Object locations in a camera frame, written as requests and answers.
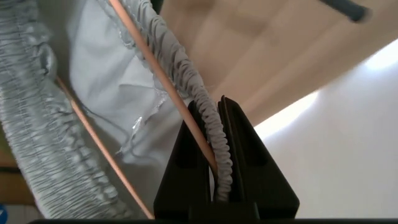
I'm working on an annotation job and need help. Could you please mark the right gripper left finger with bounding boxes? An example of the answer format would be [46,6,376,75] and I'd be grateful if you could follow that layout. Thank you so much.
[154,101,218,219]

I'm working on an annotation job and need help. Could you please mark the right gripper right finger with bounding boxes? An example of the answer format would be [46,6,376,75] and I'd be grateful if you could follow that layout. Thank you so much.
[217,95,301,219]

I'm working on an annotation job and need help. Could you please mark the pink clothes hanger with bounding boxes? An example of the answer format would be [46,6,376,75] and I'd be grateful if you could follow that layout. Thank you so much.
[55,0,219,220]

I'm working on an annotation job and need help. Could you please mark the pale grey shorts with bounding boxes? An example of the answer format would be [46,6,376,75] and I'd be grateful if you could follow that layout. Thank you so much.
[0,0,234,219]

